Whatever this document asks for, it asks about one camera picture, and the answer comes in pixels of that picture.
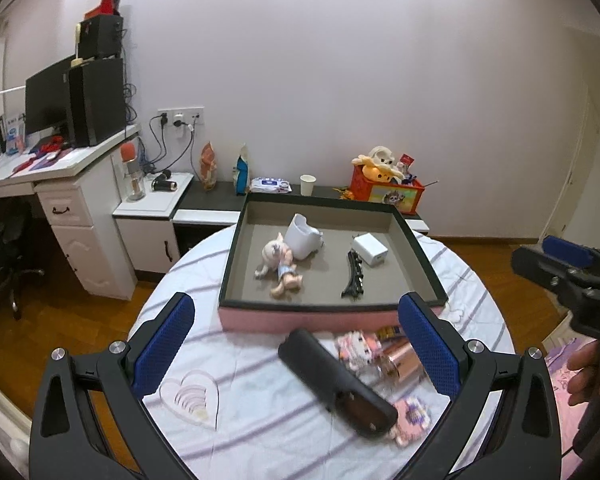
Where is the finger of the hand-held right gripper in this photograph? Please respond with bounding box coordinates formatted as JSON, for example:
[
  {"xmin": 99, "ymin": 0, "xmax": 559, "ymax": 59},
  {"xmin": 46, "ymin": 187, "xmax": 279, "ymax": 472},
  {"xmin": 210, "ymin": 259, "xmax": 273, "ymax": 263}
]
[
  {"xmin": 541, "ymin": 235, "xmax": 600, "ymax": 281},
  {"xmin": 511, "ymin": 246, "xmax": 588, "ymax": 306}
]

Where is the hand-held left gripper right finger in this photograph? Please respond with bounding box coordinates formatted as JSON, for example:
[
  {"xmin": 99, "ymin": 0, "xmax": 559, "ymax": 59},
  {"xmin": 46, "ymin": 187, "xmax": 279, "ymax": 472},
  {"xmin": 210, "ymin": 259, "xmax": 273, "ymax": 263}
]
[{"xmin": 397, "ymin": 291, "xmax": 563, "ymax": 480}]

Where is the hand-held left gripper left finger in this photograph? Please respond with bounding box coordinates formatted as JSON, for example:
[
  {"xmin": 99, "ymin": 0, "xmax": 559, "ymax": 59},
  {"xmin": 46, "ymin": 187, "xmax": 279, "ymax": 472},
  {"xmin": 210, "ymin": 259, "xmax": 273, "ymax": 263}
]
[{"xmin": 28, "ymin": 291, "xmax": 216, "ymax": 480}]

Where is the pink checkered packet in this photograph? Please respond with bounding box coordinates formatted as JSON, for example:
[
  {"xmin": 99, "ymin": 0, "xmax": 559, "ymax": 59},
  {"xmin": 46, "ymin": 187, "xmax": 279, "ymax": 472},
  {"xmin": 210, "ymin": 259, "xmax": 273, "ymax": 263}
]
[{"xmin": 392, "ymin": 394, "xmax": 432, "ymax": 448}]

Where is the black glasses case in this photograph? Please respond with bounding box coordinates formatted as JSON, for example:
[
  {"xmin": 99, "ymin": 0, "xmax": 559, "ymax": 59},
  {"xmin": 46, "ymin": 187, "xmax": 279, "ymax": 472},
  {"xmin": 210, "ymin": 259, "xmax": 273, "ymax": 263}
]
[{"xmin": 278, "ymin": 329, "xmax": 399, "ymax": 442}]

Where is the pink-sided tray box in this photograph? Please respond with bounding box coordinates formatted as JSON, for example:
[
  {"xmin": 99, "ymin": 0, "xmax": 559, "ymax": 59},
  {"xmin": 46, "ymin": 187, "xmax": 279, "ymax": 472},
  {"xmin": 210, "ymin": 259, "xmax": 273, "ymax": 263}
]
[{"xmin": 218, "ymin": 192, "xmax": 449, "ymax": 333}]

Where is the person's right hand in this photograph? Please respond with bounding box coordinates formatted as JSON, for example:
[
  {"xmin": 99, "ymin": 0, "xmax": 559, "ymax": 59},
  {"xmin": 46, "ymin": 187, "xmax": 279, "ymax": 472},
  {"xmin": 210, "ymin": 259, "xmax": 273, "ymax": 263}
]
[{"xmin": 567, "ymin": 338, "xmax": 600, "ymax": 407}]

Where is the rose gold metallic tube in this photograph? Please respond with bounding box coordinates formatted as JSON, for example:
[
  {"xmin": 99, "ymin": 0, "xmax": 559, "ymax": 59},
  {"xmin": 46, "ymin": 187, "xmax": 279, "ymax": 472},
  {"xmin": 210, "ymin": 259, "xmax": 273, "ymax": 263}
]
[{"xmin": 377, "ymin": 340, "xmax": 427, "ymax": 386}]

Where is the pink printed bedsheet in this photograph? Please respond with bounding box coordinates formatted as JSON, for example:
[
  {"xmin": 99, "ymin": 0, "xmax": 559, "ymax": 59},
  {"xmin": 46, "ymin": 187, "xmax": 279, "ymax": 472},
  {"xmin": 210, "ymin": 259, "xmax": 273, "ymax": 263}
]
[{"xmin": 545, "ymin": 337, "xmax": 596, "ymax": 461}]

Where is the cream door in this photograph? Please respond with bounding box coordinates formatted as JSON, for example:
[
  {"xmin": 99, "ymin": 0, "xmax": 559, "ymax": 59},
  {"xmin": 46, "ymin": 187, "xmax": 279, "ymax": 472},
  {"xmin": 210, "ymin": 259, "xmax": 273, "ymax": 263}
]
[{"xmin": 550, "ymin": 82, "xmax": 600, "ymax": 241}]

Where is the black hair clip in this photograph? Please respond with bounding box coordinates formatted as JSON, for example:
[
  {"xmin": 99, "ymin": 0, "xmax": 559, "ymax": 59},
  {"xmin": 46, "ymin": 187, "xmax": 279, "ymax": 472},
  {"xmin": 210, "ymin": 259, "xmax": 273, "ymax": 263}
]
[{"xmin": 341, "ymin": 249, "xmax": 366, "ymax": 300}]

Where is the low white cabinet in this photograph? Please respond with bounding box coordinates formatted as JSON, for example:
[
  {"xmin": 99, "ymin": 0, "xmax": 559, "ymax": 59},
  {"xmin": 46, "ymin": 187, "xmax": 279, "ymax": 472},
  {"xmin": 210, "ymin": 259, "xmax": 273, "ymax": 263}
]
[{"xmin": 112, "ymin": 172, "xmax": 196, "ymax": 276}]

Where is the white charger block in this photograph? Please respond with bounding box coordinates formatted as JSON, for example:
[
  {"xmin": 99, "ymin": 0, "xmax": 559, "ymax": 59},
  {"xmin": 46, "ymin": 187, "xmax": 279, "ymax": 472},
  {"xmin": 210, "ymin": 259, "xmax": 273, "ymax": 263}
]
[{"xmin": 352, "ymin": 232, "xmax": 391, "ymax": 267}]

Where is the small doll figure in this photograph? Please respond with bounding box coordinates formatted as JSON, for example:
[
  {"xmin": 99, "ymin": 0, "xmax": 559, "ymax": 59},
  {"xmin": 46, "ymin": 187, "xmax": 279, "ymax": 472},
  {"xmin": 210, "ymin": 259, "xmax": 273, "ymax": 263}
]
[{"xmin": 254, "ymin": 232, "xmax": 303, "ymax": 298}]

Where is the orange toy box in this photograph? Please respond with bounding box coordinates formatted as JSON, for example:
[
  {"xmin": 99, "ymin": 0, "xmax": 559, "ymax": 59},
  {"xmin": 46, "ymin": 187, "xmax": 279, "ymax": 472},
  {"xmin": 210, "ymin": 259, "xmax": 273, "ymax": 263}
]
[{"xmin": 349, "ymin": 164, "xmax": 425, "ymax": 216}]

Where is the black hair dryer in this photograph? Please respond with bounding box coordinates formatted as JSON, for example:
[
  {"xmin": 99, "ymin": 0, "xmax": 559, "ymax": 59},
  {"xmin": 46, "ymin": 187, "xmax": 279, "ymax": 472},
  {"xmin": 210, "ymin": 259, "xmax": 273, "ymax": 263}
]
[{"xmin": 151, "ymin": 170, "xmax": 180, "ymax": 192}]

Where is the white plastic cup holder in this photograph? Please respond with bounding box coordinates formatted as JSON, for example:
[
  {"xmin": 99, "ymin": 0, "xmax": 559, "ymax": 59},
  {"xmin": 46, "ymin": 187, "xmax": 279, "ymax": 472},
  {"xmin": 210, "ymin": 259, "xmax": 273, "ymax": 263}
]
[{"xmin": 284, "ymin": 213, "xmax": 325, "ymax": 261}]

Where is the dark-topped low bench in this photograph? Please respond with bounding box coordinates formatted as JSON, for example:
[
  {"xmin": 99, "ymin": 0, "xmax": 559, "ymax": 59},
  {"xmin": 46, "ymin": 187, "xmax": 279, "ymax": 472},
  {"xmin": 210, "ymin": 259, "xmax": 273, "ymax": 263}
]
[{"xmin": 172, "ymin": 180, "xmax": 431, "ymax": 261}]

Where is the clear bottle orange lid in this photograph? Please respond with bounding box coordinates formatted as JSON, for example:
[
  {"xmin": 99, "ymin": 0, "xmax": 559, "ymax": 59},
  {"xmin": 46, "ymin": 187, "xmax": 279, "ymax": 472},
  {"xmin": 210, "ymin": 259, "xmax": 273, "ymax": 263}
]
[{"xmin": 120, "ymin": 142, "xmax": 147, "ymax": 202}]

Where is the yellow plush toy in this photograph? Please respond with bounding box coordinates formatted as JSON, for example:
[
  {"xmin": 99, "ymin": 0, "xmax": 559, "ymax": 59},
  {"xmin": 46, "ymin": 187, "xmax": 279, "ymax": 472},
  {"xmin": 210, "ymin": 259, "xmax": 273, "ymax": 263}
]
[{"xmin": 351, "ymin": 146, "xmax": 406, "ymax": 183}]

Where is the orange snack bag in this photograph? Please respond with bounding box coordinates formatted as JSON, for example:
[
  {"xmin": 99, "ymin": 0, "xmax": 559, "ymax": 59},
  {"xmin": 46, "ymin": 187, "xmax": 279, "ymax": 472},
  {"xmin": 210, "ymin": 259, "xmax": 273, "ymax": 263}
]
[{"xmin": 200, "ymin": 141, "xmax": 218, "ymax": 192}]

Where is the blue snack bag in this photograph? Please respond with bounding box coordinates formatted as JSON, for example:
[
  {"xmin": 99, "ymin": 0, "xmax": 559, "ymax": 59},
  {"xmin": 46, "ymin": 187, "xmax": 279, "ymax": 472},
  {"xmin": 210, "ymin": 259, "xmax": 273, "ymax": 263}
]
[{"xmin": 232, "ymin": 142, "xmax": 251, "ymax": 196}]

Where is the black office chair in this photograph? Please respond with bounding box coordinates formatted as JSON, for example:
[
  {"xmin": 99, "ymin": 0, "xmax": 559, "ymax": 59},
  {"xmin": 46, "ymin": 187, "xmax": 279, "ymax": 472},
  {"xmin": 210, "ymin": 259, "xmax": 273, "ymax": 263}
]
[{"xmin": 0, "ymin": 200, "xmax": 46, "ymax": 321}]

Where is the wet wipes pack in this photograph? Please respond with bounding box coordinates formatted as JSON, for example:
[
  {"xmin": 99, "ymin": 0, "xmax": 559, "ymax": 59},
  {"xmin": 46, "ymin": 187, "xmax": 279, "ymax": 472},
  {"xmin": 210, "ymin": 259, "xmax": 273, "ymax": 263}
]
[{"xmin": 250, "ymin": 176, "xmax": 292, "ymax": 195}]

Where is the white desk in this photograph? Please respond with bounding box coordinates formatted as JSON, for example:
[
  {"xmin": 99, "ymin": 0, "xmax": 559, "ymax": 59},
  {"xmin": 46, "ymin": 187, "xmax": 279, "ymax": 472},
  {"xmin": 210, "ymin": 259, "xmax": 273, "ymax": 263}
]
[{"xmin": 0, "ymin": 122, "xmax": 142, "ymax": 301}]

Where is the black computer tower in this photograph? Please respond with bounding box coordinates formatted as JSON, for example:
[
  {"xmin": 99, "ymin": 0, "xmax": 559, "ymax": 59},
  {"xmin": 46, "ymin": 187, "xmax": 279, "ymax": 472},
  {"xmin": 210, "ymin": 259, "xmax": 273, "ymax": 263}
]
[{"xmin": 67, "ymin": 57, "xmax": 127, "ymax": 148}]

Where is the black computer monitor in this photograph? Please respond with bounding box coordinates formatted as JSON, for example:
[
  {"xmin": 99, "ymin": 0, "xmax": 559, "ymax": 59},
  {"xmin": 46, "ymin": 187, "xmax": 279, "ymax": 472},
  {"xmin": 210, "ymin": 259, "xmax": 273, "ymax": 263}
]
[{"xmin": 24, "ymin": 55, "xmax": 76, "ymax": 136}]

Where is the black speaker box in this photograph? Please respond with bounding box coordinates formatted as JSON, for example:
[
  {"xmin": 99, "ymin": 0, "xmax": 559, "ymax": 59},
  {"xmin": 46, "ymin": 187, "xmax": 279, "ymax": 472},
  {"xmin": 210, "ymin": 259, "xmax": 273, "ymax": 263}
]
[{"xmin": 76, "ymin": 14, "xmax": 125, "ymax": 61}]

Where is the black power cable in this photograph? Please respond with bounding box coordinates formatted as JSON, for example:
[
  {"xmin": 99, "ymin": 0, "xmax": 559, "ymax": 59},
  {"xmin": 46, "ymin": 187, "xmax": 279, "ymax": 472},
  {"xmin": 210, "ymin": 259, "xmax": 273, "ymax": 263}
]
[{"xmin": 147, "ymin": 115, "xmax": 170, "ymax": 173}]

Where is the white wall socket strip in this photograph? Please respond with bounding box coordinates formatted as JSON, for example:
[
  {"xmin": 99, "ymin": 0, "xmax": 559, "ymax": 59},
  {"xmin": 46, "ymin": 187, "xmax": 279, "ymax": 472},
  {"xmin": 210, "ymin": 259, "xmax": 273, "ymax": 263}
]
[{"xmin": 157, "ymin": 106, "xmax": 206, "ymax": 128}]

